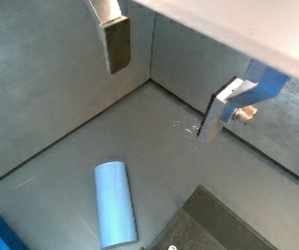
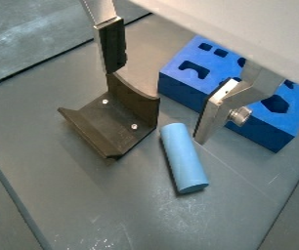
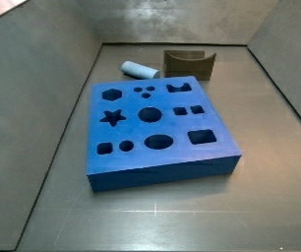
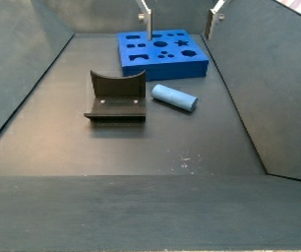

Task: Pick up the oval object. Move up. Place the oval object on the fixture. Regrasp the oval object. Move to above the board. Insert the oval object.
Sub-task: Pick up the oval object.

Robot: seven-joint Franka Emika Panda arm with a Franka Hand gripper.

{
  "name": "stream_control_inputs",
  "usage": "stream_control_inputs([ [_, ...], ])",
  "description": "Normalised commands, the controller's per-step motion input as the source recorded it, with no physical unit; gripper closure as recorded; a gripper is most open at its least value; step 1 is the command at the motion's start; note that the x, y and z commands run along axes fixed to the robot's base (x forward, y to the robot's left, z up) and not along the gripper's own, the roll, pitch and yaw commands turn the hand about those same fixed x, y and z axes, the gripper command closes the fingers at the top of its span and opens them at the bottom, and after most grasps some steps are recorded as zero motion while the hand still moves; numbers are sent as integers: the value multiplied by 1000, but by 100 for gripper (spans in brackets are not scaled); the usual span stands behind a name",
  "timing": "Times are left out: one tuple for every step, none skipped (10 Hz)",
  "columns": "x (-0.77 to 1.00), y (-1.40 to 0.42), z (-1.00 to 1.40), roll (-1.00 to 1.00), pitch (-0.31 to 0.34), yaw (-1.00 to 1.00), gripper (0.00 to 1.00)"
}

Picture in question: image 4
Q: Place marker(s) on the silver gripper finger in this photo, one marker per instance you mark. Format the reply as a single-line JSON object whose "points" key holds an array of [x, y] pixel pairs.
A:
{"points": [[144, 16], [212, 18]]}

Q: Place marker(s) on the blue foam shape board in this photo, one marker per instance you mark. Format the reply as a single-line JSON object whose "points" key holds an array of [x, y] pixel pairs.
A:
{"points": [[166, 57]]}

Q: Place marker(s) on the black curved fixture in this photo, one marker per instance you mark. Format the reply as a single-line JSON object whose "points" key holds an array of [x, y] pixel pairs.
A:
{"points": [[118, 97]]}

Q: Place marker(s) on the light blue oval cylinder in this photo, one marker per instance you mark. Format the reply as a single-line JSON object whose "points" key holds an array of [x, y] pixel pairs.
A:
{"points": [[173, 97]]}

